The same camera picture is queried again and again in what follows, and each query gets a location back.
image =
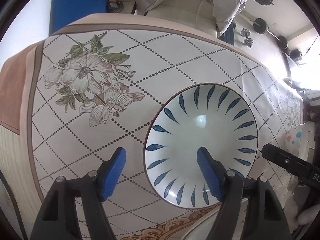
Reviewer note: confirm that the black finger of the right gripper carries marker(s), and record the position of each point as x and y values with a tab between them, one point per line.
307	173

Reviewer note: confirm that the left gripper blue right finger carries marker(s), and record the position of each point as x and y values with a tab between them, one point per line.
213	172

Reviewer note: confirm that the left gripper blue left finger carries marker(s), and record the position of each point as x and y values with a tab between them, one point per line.
109	173

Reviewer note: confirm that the blue leaf pattern plate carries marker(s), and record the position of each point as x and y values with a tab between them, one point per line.
206	115

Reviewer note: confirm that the polka dot bowl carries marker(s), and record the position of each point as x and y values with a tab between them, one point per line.
296	141

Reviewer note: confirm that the floral checked tablecloth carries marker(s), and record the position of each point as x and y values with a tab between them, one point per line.
69	101

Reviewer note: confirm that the chrome dumbbell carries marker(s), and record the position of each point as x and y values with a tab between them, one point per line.
248	41

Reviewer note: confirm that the black barbell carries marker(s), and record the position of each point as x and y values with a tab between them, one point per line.
260	26

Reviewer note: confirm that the cream leather sofa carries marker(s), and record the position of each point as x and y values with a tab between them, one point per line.
196	14

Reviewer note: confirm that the blue mat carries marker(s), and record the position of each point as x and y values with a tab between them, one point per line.
64	12

